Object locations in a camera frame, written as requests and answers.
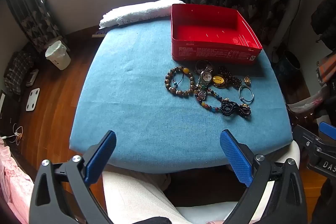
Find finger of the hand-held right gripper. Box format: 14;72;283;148
320;122;336;147
293;125;326;159

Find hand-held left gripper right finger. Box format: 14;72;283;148
220;130;307;224

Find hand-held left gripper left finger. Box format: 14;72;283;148
29;130;117;224

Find multicolour bead bracelet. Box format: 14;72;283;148
194;85;224;114

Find silver bangle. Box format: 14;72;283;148
238;85;255;104

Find dark bead necklace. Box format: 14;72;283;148
218;67;243;88

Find silver wristwatch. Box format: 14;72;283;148
196;66;214;102

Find brown wooden bead bracelet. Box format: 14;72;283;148
165;67;196;97

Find red tin box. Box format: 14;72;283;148
171;4;263;63

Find clear plastic bag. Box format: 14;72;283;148
286;86;329;115

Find person's white trouser legs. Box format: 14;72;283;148
102;141;301;224

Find orange patterned box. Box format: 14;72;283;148
316;60;336;86

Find blue table cloth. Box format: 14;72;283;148
69;20;294;168

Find black vase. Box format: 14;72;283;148
278;50;301;78

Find yellow amber pendant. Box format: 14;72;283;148
212;74;228;89

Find white bathroom scale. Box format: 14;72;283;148
25;88;40;112

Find pink blanket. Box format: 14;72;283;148
0;140;35;224

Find white trash bin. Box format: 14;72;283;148
45;40;71;71

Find black jacket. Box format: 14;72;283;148
311;0;336;51

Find plaid cloth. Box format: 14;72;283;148
4;52;34;94

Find white rolled tube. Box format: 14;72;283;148
268;0;306;51

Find printed book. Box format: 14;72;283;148
92;28;109;38

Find white lace cloth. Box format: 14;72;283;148
99;0;185;29

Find black bead bracelet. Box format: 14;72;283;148
220;99;252;118

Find white and orange cables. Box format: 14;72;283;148
0;124;25;146

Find metal link bracelet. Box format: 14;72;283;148
196;59;213;74

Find black cable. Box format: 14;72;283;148
272;0;303;64

